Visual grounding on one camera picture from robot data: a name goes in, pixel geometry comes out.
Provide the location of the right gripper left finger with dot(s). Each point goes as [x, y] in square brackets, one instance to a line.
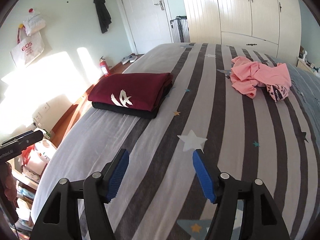
[59, 217]

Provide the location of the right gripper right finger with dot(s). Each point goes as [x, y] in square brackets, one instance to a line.
[248, 203]

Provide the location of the dark red t-shirt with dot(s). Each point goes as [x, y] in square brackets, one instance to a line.
[117, 82]

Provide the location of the person's left hand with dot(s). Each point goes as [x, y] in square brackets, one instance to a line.
[10, 185]

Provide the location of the clutter of bags on floor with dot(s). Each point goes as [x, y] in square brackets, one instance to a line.
[27, 170]

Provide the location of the white hanging tote bag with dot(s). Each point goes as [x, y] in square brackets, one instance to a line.
[28, 48]

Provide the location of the striped star bed sheet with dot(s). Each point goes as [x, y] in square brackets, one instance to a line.
[160, 196]

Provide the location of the red fire extinguisher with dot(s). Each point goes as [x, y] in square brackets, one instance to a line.
[104, 66]

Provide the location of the folded black garment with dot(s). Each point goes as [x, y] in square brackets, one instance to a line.
[140, 102]

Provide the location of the small white hanging bag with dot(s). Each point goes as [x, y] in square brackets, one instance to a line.
[34, 22]

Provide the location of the pink printed t-shirt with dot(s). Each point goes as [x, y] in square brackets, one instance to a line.
[246, 76]

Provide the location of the white shoes on floor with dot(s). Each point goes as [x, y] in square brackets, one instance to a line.
[129, 59]

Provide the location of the cluttered bedside table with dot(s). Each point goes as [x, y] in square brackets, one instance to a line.
[304, 64]

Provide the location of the black hanging garment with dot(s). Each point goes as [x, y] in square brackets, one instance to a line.
[104, 16]

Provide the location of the white room door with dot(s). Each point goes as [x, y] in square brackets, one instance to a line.
[148, 23]

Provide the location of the silver suitcase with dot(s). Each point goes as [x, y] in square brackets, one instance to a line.
[180, 29]

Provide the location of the white wall socket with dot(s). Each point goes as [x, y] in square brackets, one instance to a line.
[37, 117]

